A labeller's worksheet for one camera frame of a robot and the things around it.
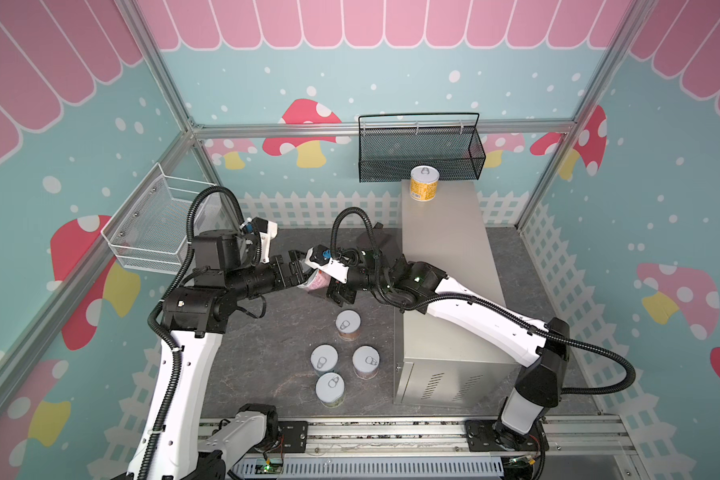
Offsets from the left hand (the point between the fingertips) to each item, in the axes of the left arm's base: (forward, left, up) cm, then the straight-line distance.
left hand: (308, 272), depth 63 cm
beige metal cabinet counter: (-18, -26, -3) cm, 31 cm away
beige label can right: (-8, -13, -30) cm, 33 cm away
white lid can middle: (-8, -1, -30) cm, 31 cm away
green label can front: (-16, -3, -31) cm, 34 cm away
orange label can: (+3, -7, -30) cm, 30 cm away
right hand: (+2, -1, -3) cm, 3 cm away
